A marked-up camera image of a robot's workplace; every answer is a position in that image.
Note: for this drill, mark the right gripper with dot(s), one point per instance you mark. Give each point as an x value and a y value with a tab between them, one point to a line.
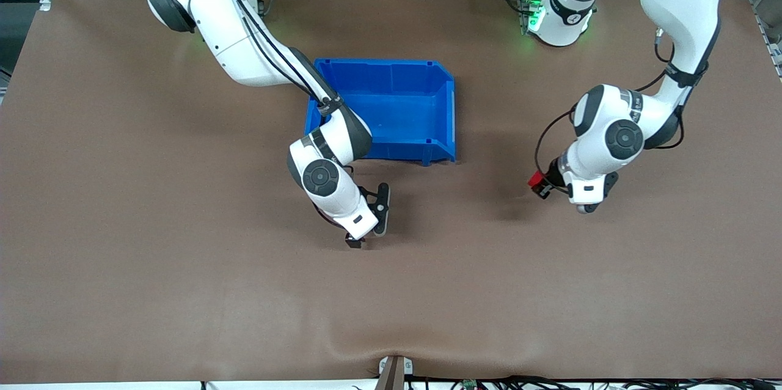
353	242

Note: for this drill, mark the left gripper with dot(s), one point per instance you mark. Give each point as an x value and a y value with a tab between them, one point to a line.
553	178

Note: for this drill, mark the red cube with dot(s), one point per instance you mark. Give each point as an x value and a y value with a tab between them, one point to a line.
536	179

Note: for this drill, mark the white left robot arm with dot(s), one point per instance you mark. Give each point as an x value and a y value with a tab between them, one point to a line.
611	139

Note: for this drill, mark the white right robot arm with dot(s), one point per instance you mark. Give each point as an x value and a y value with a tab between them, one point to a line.
244	41

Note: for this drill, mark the metal table clamp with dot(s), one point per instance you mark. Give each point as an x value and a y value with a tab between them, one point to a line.
395	371

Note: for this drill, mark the blue plastic storage bin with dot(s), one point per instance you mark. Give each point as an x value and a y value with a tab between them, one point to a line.
403	115

